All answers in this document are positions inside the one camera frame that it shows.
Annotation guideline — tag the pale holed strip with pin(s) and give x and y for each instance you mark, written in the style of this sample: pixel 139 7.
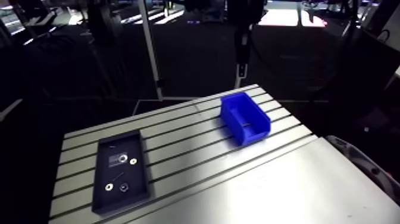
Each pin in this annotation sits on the pale holed strip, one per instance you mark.
pixel 362 162

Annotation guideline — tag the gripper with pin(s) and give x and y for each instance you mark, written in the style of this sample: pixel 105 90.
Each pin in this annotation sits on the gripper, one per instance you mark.
pixel 243 28

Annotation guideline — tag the white post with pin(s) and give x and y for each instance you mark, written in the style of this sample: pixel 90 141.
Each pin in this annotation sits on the white post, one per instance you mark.
pixel 151 50

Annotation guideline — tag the black tray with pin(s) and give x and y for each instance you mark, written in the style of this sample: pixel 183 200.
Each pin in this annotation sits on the black tray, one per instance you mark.
pixel 130 200

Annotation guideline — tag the blue bin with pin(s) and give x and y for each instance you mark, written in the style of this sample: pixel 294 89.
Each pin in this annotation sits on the blue bin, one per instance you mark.
pixel 254 131

